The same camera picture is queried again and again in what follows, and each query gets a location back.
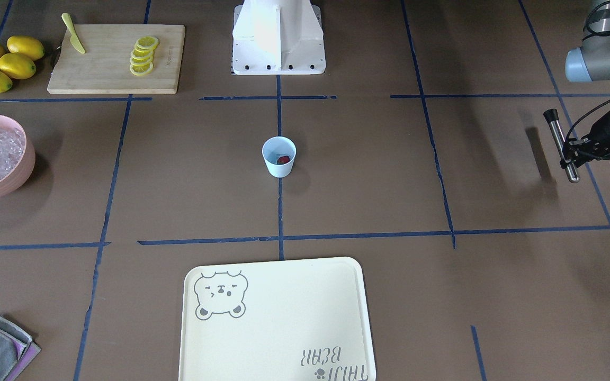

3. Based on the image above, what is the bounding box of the steel muddler black tip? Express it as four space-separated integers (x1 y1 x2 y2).
543 109 581 184

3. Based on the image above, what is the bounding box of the red strawberry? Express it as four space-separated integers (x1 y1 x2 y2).
276 155 291 166

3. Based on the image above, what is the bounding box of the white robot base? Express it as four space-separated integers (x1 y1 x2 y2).
231 1 326 76

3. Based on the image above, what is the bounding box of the light blue plastic cup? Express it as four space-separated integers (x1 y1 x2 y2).
262 137 297 178

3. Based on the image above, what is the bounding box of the cream bear serving tray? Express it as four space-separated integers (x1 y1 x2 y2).
177 257 377 380

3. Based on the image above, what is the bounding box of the lemon slice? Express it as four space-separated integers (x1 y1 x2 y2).
134 35 159 51
130 49 154 57
129 56 154 67
129 62 154 77

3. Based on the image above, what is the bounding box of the bamboo cutting board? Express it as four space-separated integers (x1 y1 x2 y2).
48 24 186 94

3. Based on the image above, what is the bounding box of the yellow-green plastic knife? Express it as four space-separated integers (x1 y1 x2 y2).
61 13 86 54

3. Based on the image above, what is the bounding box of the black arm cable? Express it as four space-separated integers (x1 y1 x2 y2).
564 79 610 143

